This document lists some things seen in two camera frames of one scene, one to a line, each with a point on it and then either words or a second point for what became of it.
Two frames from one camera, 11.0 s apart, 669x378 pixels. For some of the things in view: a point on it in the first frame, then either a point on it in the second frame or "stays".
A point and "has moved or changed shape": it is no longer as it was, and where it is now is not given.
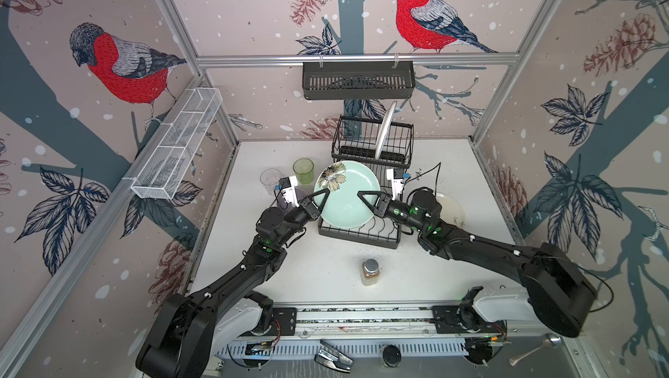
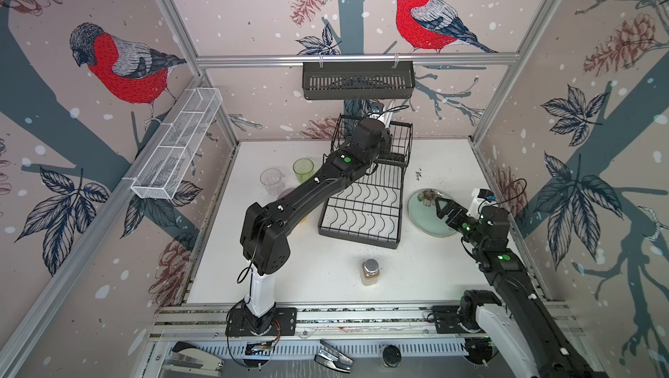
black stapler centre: [332, 358] stays
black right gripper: [383, 207] -> [459, 210]
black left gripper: [310, 208] -> [384, 138]
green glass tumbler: [304, 170] stays
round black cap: [391, 356] stays
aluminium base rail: [376, 321] stays
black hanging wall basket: [358, 80] stays
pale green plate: [343, 207] has moved or changed shape
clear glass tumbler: [269, 178] stays
